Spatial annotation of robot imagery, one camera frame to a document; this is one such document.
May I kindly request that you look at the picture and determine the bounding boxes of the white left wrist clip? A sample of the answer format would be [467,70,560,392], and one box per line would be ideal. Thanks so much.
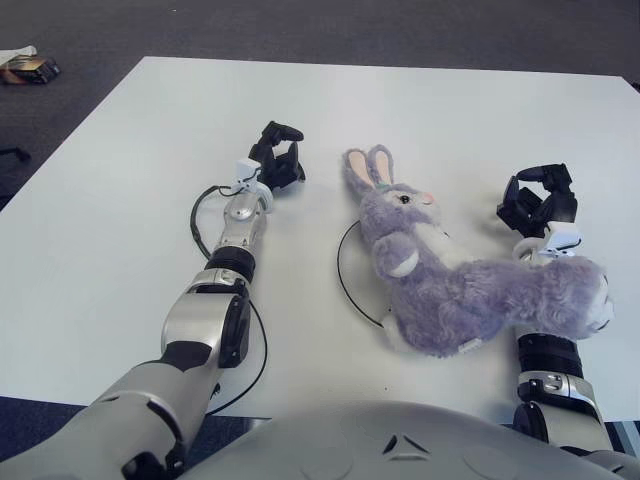
[233,157,264,194]

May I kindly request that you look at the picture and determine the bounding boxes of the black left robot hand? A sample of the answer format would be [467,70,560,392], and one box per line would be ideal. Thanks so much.
[248,120,307,194]

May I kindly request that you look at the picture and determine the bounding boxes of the white plate black rim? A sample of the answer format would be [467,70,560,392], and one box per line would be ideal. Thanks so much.
[336,219,401,331]

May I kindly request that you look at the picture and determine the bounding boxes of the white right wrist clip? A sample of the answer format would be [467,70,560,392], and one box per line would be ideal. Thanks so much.
[542,223,584,261]

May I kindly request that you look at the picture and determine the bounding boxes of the grey table leg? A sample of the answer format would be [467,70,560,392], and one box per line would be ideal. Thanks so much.
[602,419,640,454]

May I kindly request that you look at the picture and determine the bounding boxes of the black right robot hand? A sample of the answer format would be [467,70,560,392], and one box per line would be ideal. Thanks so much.
[495,162,580,241]

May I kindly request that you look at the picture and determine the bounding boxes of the purple plush bunny doll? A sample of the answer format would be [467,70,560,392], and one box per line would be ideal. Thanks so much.
[342,143,617,360]

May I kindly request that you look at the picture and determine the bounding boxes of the white cloth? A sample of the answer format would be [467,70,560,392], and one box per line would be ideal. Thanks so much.
[0,44,39,66]

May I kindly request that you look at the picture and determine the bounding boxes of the brown cardboard box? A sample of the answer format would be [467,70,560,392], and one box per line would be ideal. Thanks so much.
[4,55,62,86]

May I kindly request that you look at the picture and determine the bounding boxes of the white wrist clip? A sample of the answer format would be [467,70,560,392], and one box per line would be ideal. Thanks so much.
[233,157,264,194]
[542,223,584,261]

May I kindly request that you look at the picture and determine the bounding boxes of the silver robot torso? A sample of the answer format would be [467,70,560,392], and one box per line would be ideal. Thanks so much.
[177,398,640,480]

